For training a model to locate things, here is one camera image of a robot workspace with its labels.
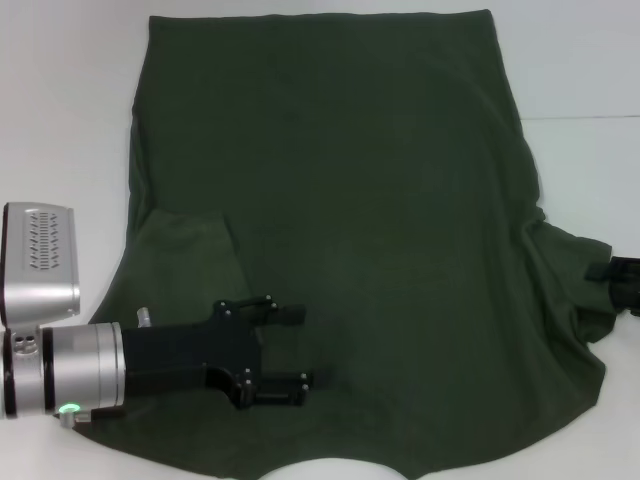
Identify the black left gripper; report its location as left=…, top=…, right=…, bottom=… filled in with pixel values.
left=119, top=295, right=331, bottom=411

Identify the dark green shirt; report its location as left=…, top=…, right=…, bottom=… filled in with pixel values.
left=82, top=9, right=621, bottom=480

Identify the left gripper cable with connectors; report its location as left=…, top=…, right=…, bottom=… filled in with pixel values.
left=58, top=307, right=152, bottom=429

